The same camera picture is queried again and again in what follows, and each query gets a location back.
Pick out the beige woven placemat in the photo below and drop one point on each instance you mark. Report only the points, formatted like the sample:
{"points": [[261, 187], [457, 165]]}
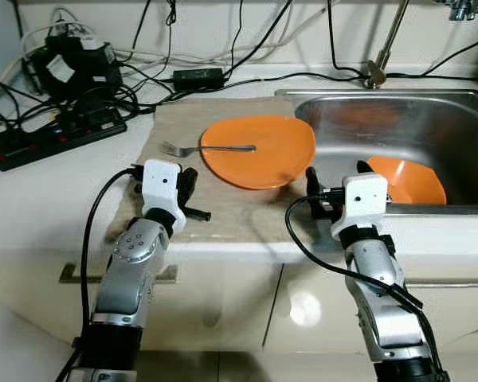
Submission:
{"points": [[175, 119]]}

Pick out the black battery charger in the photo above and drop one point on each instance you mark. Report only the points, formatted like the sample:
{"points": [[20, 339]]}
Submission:
{"points": [[76, 68]]}

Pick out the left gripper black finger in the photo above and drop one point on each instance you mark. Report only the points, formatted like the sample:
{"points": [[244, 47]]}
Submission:
{"points": [[199, 214], [189, 181]]}

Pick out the chrome sink faucet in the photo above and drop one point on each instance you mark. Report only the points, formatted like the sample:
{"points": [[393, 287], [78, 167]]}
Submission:
{"points": [[374, 76]]}

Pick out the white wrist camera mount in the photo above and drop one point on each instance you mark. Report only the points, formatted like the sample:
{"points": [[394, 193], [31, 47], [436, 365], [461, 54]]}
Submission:
{"points": [[362, 199], [161, 187]]}

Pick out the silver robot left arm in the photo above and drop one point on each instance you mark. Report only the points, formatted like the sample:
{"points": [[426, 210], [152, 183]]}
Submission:
{"points": [[131, 270]]}

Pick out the stainless steel sink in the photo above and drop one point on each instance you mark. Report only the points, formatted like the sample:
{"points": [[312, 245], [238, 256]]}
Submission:
{"points": [[422, 127]]}

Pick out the cream kitchen cabinet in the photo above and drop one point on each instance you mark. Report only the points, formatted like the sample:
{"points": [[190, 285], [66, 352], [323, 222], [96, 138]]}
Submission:
{"points": [[247, 318]]}

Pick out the black power adapter brick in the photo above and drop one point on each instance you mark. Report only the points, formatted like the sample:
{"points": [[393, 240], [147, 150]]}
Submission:
{"points": [[199, 79]]}

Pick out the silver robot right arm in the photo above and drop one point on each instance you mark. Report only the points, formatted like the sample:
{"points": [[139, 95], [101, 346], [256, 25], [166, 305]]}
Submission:
{"points": [[378, 286]]}

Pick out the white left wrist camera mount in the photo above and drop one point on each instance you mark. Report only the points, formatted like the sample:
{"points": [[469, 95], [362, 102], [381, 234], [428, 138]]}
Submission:
{"points": [[161, 187]]}

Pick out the black power strip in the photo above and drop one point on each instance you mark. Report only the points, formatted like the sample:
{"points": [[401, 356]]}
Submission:
{"points": [[64, 135]]}

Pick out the chrome wall tap valve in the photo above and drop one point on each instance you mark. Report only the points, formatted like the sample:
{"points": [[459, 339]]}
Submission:
{"points": [[460, 9]]}

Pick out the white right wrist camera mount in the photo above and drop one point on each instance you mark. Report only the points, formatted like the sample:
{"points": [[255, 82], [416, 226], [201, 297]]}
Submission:
{"points": [[362, 199]]}

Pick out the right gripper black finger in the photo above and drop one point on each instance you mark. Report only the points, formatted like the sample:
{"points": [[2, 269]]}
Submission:
{"points": [[364, 169], [312, 181]]}

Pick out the silver metal fork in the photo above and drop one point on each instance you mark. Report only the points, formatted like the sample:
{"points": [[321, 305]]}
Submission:
{"points": [[223, 148]]}

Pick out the orange plastic plate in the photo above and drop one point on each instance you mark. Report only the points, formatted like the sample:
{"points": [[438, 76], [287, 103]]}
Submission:
{"points": [[263, 167]]}

